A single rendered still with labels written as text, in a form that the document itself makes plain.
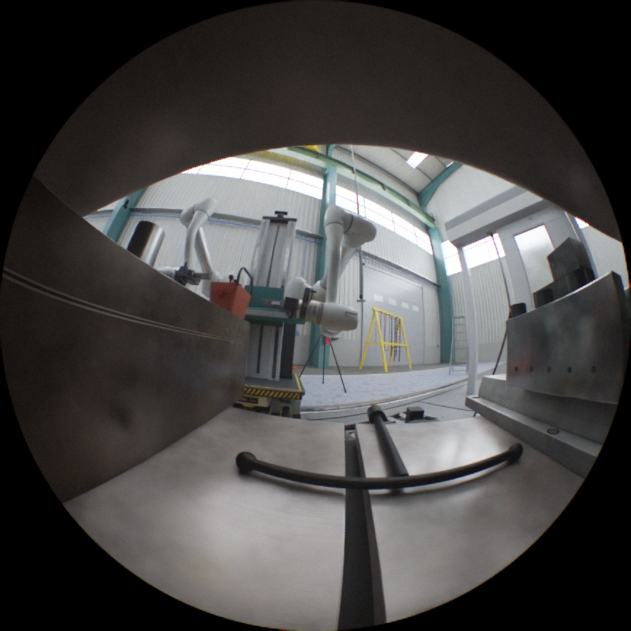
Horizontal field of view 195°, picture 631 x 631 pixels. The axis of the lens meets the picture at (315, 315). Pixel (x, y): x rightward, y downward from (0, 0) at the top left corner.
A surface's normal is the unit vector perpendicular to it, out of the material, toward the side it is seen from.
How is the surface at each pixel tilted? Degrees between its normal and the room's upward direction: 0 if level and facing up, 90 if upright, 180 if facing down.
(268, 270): 90
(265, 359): 90
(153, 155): 180
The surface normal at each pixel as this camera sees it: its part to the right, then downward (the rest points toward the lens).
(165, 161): -0.07, 0.98
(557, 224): -0.92, -0.14
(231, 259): 0.39, -0.15
